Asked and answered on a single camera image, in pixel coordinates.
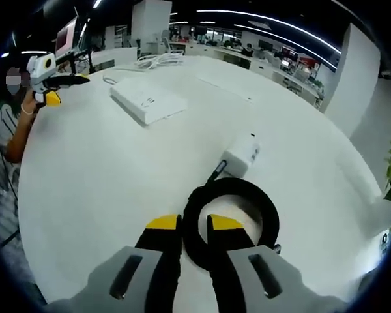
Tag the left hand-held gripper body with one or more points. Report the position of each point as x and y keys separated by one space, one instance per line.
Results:
x=40 y=70

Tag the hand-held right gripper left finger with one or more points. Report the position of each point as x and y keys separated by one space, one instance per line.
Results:
x=163 y=261

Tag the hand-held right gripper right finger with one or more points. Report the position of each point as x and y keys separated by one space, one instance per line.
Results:
x=228 y=261

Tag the white power strip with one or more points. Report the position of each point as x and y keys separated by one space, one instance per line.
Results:
x=150 y=101

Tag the white charger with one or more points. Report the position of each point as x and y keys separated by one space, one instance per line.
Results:
x=242 y=158

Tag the white desk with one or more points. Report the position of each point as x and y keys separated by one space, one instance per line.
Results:
x=101 y=182

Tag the person's left hand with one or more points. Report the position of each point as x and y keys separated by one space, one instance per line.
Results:
x=30 y=101

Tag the computer monitor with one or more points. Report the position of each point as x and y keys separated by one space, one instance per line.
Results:
x=65 y=37

